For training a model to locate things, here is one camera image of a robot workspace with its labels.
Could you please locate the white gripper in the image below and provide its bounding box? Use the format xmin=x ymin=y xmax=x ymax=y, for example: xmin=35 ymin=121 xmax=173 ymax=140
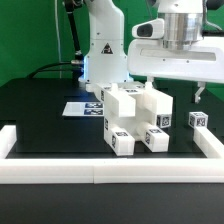
xmin=128 ymin=38 xmax=224 ymax=103

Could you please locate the white tagged cube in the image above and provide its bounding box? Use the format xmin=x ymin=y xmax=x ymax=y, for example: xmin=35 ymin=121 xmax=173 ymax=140
xmin=188 ymin=112 xmax=208 ymax=128

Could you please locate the white chair seat part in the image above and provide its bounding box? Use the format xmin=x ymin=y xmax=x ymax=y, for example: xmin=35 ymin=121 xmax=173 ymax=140
xmin=104 ymin=108 xmax=157 ymax=144

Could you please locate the white chair backrest part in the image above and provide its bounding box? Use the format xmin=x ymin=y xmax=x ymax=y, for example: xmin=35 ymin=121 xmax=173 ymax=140
xmin=86 ymin=82 xmax=173 ymax=117

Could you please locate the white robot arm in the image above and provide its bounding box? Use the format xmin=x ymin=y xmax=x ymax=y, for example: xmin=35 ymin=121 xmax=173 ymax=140
xmin=82 ymin=0 xmax=224 ymax=88

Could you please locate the white U-shaped border fence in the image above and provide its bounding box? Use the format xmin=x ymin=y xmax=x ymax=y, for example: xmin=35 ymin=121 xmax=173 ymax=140
xmin=0 ymin=125 xmax=224 ymax=184

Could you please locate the white sheet with tags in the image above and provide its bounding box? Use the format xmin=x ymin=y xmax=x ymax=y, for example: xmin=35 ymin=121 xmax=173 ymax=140
xmin=62 ymin=102 xmax=104 ymax=117

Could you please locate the black cable on stand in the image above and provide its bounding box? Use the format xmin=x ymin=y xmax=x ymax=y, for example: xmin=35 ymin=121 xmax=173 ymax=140
xmin=25 ymin=0 xmax=88 ymax=80

